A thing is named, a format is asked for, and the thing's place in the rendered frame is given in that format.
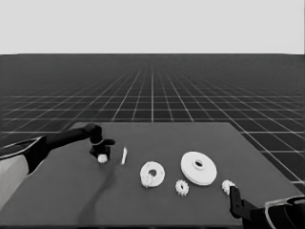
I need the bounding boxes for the large thick white disc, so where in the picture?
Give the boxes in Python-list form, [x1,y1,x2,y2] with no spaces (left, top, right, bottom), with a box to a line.
[180,151,218,186]

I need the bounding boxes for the small thin white T-shaped piece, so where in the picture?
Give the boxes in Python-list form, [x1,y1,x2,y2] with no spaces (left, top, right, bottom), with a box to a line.
[120,146,129,166]

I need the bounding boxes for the white round carrier with pins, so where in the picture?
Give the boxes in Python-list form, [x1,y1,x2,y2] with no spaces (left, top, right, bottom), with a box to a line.
[139,160,166,189]

